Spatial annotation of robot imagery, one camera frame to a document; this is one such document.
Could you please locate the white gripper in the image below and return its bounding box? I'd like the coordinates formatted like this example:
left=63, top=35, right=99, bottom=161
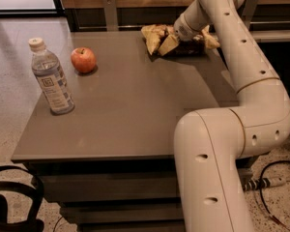
left=158, top=14, right=220, bottom=56

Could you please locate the brown chip bag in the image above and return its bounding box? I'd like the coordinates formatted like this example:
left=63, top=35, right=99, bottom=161
left=141, top=24, right=207, bottom=57

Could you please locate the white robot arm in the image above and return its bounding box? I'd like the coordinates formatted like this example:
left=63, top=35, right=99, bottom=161
left=174, top=0, right=290, bottom=232

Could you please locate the clear plastic water bottle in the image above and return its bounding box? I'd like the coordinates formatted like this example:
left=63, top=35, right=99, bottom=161
left=28, top=38, right=74, bottom=115

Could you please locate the red apple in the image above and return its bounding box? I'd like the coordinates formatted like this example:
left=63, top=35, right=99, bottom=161
left=71, top=47, right=97, bottom=73

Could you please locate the grey drawer cabinet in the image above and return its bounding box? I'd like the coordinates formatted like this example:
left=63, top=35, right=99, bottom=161
left=12, top=32, right=237, bottom=232

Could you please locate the white power strip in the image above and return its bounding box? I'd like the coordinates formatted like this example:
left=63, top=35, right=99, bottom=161
left=243, top=177, right=286, bottom=191

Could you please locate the right metal wall bracket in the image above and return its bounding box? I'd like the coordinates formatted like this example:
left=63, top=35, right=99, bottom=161
left=240, top=0, right=259, bottom=23

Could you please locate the metal wall bracket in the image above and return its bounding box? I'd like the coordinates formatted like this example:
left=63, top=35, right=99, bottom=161
left=102, top=0, right=119, bottom=32
left=240, top=0, right=259, bottom=23

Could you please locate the left metal wall bracket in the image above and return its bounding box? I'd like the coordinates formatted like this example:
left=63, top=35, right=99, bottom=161
left=102, top=0, right=119, bottom=32

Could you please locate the black floor cable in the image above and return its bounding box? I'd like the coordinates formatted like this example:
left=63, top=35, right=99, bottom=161
left=252, top=159, right=290, bottom=232

